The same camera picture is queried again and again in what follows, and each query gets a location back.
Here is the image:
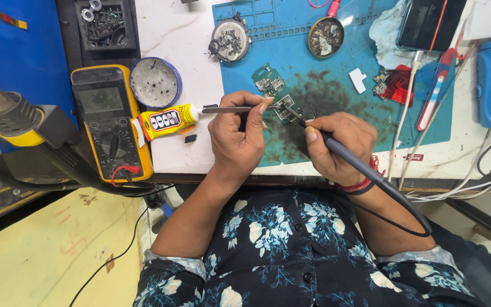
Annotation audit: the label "person's right hand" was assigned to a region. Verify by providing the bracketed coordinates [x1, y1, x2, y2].
[304, 112, 378, 187]

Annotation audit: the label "person's left hand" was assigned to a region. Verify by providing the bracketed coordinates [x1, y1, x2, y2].
[208, 91, 274, 180]

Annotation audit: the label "grey soldering iron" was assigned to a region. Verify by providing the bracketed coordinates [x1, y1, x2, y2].
[286, 107, 433, 238]

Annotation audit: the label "silver metal tweezers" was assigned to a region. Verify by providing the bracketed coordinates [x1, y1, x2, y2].
[201, 103, 284, 115]

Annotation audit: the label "white plastic piece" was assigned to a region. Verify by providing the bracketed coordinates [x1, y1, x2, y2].
[348, 68, 368, 95]

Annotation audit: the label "blue silicone work mat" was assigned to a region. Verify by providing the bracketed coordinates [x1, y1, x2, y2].
[212, 0, 457, 168]

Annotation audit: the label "yellow glue tube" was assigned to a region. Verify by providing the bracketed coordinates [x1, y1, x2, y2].
[131, 103, 203, 148]

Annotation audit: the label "green circuit board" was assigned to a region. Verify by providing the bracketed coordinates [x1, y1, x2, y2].
[252, 63, 304, 126]

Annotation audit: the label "red circuit board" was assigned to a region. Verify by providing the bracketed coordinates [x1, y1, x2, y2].
[373, 64, 415, 108]

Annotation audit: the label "blue round tin lid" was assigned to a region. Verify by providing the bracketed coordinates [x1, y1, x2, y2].
[130, 57, 183, 110]

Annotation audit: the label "round metal parts container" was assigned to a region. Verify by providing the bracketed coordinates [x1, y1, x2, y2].
[208, 16, 251, 63]

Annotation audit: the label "red and white toothbrush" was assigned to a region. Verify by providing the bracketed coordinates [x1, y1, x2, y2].
[415, 47, 456, 132]

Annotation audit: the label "red multimeter probe plug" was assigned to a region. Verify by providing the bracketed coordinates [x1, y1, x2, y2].
[110, 165, 142, 187]

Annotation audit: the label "round tin of flux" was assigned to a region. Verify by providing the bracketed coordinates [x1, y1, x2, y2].
[308, 16, 345, 59]

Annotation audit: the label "white and blue cloth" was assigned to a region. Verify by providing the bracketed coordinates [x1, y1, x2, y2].
[369, 0, 439, 71]

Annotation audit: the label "dark floral shirt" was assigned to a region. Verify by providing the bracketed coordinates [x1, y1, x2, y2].
[133, 188, 487, 307]

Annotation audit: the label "yellow digital multimeter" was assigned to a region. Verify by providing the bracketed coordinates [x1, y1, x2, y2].
[70, 64, 154, 183]

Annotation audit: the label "black smartphone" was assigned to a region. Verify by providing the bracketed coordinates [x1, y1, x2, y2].
[397, 0, 468, 53]

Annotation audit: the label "black tray of screws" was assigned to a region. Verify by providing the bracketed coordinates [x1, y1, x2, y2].
[74, 0, 138, 52]

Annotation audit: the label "dark blue trousers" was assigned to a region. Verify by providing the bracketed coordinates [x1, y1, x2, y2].
[426, 218, 491, 307]

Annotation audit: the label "hot air gun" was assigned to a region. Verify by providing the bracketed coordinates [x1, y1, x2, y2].
[0, 64, 81, 149]

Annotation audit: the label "blue rework station box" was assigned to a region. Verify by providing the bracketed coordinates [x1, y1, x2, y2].
[0, 0, 78, 129]

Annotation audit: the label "red thread bracelet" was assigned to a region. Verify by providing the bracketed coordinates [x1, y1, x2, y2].
[334, 155, 386, 196]

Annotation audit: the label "white charging cable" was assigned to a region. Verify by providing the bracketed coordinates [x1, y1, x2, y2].
[387, 50, 425, 181]

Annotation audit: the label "bundle of white cables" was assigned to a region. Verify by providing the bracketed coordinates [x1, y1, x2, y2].
[403, 128, 491, 202]

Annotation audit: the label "pink handled tool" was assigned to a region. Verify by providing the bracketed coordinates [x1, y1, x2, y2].
[326, 0, 342, 19]

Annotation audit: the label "thin black cable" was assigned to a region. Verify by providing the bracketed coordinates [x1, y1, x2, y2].
[68, 206, 151, 307]

